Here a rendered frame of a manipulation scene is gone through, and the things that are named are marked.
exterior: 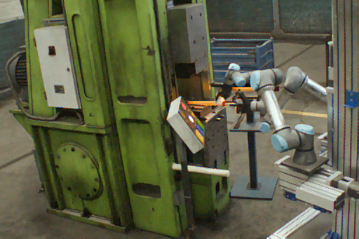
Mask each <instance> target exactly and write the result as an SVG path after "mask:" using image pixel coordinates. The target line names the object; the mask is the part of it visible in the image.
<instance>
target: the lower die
mask: <svg viewBox="0 0 359 239"><path fill-rule="evenodd" d="M187 106H189V108H190V109H191V110H192V111H193V113H194V114H195V116H204V117H205V116H207V114H209V113H210V112H211V111H212V105H207V106H206V104H187Z"/></svg>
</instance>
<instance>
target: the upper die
mask: <svg viewBox="0 0 359 239"><path fill-rule="evenodd" d="M207 67H208V66H207V58H206V56H205V57H202V58H201V59H199V60H197V61H195V62H192V63H175V72H176V74H197V73H198V72H200V71H203V70H204V69H206V68H207Z"/></svg>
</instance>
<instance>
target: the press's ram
mask: <svg viewBox="0 0 359 239"><path fill-rule="evenodd" d="M168 12H169V16H168V17H169V22H170V31H171V37H172V52H173V57H174V62H175V63H192V62H195V61H197V60H199V59H201V58H202V57H205V56H206V55H208V54H209V49H208V36H207V29H206V23H205V11H204V4H203V3H200V4H183V5H174V6H173V7H171V8H168Z"/></svg>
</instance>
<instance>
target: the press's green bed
mask: <svg viewBox="0 0 359 239"><path fill-rule="evenodd" d="M229 166H230V162H229V156H228V158H226V159H224V162H223V163H222V164H221V165H220V166H219V167H218V168H217V170H229ZM189 182H190V187H191V203H192V207H193V212H194V220H199V221H206V222H210V223H213V224H215V223H216V222H217V220H219V218H220V217H221V216H222V215H223V213H224V211H225V210H226V209H227V208H228V206H230V204H231V203H232V200H231V189H230V177H229V176H228V177H223V176H218V175H205V174H201V173H196V172H189Z"/></svg>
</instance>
